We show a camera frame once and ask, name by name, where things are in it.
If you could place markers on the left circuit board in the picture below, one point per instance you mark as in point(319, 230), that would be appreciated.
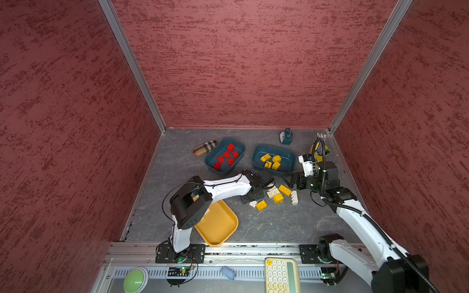
point(179, 272)

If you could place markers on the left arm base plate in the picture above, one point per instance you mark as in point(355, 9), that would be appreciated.
point(194, 254)

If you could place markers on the right circuit board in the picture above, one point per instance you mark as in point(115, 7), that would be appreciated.
point(328, 274)

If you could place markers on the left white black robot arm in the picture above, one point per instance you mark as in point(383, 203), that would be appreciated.
point(194, 198)

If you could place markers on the teal plastic bin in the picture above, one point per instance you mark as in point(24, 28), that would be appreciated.
point(230, 163)
point(287, 163)

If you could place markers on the teal white small bottle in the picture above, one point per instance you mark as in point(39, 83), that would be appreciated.
point(286, 136)

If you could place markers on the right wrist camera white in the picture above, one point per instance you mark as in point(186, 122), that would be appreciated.
point(308, 164)

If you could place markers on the white lego cluster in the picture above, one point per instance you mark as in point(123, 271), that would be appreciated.
point(272, 192)

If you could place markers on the yellow pen cup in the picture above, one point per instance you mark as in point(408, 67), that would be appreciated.
point(319, 151)

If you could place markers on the green push button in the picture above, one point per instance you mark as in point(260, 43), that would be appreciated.
point(136, 280)

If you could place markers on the red lego long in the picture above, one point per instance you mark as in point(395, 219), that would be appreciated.
point(217, 166)

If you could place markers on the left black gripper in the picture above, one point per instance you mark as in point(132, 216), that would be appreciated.
point(259, 196)

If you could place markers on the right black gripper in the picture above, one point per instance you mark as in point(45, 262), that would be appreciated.
point(300, 177)

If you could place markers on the plaid fabric pouch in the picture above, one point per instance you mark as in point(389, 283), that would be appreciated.
point(205, 148)

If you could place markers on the yellow lego bottom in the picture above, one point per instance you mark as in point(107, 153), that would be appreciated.
point(261, 205)

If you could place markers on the small blue grey cylinder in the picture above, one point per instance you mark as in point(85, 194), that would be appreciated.
point(228, 273)

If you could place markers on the left teal plastic bin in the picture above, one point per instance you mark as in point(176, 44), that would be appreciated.
point(230, 163)

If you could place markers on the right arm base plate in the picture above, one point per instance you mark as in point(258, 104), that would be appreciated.
point(315, 253)

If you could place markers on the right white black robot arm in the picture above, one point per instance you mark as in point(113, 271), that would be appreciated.
point(389, 268)

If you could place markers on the right teal plastic bin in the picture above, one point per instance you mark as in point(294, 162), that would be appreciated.
point(287, 163)

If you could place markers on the yellow plastic tray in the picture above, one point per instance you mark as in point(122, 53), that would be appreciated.
point(218, 224)

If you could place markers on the red lego bottom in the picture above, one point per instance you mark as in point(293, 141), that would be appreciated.
point(230, 147)

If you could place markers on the cream green calculator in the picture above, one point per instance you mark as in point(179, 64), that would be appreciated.
point(282, 275)

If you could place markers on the circuit board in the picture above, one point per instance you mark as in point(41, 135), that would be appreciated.
point(179, 272)
point(328, 274)

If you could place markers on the white lego small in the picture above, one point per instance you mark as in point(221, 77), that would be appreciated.
point(253, 203)

